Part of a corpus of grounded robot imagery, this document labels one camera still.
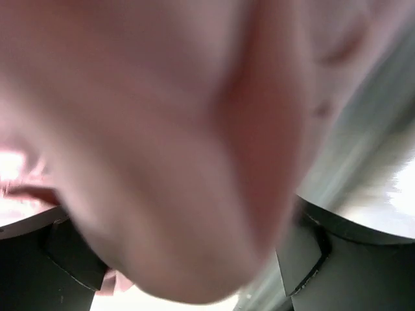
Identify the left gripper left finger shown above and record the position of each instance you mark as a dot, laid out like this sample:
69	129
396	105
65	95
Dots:
47	266

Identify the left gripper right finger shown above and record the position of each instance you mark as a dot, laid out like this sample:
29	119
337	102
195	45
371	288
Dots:
330	263

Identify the pink trousers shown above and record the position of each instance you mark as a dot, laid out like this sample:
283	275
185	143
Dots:
177	132

